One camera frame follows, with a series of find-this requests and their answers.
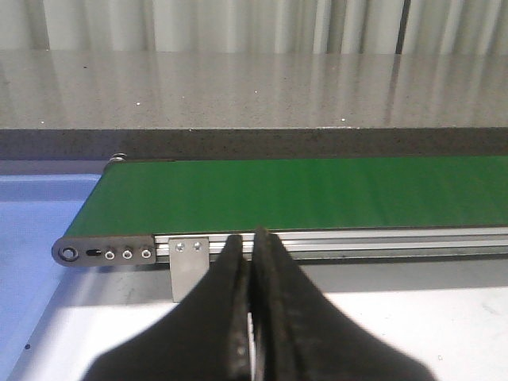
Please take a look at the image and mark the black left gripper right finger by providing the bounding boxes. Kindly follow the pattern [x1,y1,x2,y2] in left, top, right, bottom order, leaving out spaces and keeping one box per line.
[252,229,434,380]

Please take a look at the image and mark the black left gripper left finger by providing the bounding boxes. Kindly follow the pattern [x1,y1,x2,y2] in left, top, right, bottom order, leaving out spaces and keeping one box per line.
[83,235,251,380]

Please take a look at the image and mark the grey conveyor end plate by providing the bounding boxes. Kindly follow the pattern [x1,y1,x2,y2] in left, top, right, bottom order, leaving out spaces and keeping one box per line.
[52,235,156,267]

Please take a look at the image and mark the green conveyor belt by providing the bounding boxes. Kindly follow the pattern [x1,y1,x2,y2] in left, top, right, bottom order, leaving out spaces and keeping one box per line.
[67,156,507,237]

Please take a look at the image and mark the blue plastic bin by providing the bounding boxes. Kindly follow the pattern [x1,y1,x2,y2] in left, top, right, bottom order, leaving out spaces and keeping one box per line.
[1,175,99,380]

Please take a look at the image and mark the grey speckled counter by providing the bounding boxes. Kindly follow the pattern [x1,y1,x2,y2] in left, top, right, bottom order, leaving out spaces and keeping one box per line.
[1,50,507,160]

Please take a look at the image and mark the white pleated curtain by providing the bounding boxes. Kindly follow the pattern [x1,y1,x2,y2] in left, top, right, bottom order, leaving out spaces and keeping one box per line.
[1,1,507,56]

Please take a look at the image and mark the metal mounting bracket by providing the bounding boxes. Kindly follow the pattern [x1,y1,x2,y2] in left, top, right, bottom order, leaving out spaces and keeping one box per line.
[168,237,210,302]

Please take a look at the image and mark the aluminium conveyor frame rail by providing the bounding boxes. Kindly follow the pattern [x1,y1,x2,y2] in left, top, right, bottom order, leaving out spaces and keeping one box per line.
[153,225,508,266]

